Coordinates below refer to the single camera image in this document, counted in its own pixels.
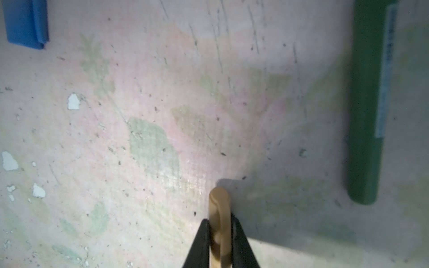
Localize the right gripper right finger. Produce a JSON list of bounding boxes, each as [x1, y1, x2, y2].
[[231, 214, 260, 268]]

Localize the blue pen cap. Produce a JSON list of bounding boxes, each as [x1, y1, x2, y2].
[[2, 0, 49, 50]]

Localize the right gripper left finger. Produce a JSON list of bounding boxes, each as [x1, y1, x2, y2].
[[182, 219, 211, 268]]

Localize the green pen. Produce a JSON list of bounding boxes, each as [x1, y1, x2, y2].
[[346, 1, 398, 205]]

